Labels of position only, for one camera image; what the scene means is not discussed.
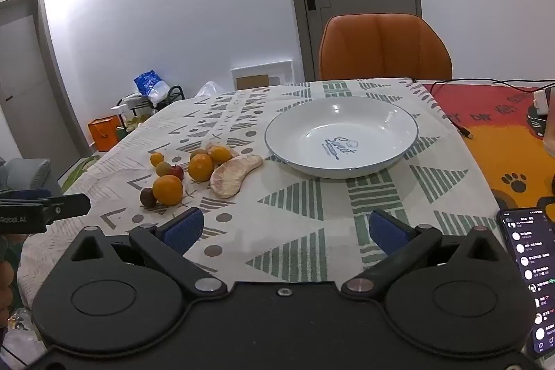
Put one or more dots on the large pale peeled fruit piece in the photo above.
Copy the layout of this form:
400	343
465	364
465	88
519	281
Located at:
232	179

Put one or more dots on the patterned tablecloth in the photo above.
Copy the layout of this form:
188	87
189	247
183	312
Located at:
277	196

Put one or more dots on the grey seat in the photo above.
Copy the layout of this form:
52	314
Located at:
26	176

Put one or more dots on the small brown-green fruit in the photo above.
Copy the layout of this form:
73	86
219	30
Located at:
164	168

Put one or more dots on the small orange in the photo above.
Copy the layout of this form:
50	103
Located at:
157	158

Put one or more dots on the green floor mat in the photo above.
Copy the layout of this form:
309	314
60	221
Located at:
74	170

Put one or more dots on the orange paper bag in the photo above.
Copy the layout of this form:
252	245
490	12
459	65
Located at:
103	132

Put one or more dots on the black smartphone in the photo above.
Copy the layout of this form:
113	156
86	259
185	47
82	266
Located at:
527	279

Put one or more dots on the blue plastic bag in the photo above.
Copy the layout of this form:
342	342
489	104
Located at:
149	83

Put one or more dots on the white bowl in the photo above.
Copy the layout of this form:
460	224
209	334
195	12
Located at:
342	136

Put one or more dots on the white framed board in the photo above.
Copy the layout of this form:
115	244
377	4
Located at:
262	75

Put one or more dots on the black shoe rack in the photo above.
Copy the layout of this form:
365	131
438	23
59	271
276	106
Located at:
175	93

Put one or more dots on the person's left hand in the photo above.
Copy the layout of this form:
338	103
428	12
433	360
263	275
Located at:
5	292

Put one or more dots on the large orange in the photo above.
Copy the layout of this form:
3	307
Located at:
168	189

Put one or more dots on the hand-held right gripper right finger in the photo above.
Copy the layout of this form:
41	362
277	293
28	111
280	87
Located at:
387	233

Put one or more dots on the red paw print mat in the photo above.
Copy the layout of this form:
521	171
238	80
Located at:
498	144

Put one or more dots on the dark purple fruit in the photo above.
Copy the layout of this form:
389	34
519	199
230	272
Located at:
148	197

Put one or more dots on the orange leather chair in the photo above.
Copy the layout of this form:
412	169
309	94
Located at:
383	49

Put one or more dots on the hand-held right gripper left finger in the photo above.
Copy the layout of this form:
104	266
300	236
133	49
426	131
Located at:
184	229

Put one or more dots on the clear plastic bag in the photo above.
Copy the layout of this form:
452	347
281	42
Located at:
212	89

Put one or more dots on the small red fruit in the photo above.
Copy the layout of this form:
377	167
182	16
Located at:
176	172

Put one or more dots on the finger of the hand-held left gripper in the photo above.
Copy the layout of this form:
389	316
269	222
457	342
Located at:
26	193
69	205

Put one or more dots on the white charger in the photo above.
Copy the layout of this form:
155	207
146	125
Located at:
542	99

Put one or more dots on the grey side door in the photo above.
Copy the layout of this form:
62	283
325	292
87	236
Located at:
26	84

